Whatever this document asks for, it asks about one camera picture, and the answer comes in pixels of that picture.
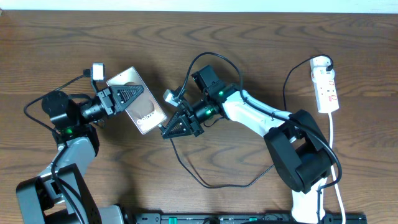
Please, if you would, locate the Galaxy S25 Ultra smartphone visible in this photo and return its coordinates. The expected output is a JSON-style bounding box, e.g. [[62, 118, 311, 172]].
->
[[106, 67, 167, 134]]

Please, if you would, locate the black charging cable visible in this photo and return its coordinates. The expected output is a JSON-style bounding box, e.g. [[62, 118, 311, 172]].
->
[[157, 54, 335, 189]]

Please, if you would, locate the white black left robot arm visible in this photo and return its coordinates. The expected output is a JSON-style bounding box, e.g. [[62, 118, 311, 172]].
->
[[16, 85, 144, 223]]

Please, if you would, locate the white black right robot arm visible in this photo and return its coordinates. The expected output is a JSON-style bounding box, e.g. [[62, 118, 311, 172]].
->
[[161, 65, 339, 223]]

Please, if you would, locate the white usb charger adapter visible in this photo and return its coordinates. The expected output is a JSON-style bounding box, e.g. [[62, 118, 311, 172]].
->
[[310, 56, 335, 83]]

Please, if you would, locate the white power strip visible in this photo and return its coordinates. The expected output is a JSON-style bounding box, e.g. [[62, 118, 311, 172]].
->
[[309, 55, 340, 114]]

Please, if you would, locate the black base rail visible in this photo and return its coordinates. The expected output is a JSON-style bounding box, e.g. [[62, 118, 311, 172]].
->
[[133, 212, 368, 224]]

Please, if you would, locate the white power strip cord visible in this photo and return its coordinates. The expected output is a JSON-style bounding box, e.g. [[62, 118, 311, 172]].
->
[[327, 112, 347, 224]]

